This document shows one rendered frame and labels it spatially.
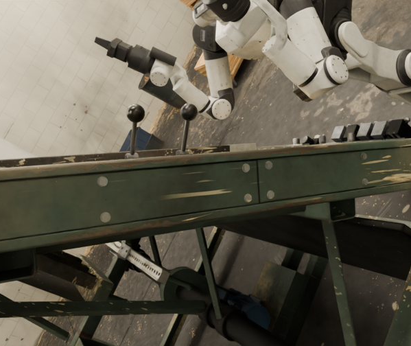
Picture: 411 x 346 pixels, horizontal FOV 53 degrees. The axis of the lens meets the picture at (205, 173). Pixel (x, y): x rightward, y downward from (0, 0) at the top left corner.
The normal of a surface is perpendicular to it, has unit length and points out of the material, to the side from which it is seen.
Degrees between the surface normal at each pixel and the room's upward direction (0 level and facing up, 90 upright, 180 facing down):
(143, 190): 90
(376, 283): 0
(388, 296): 0
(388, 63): 90
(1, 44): 90
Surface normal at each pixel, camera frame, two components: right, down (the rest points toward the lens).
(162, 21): 0.44, 0.05
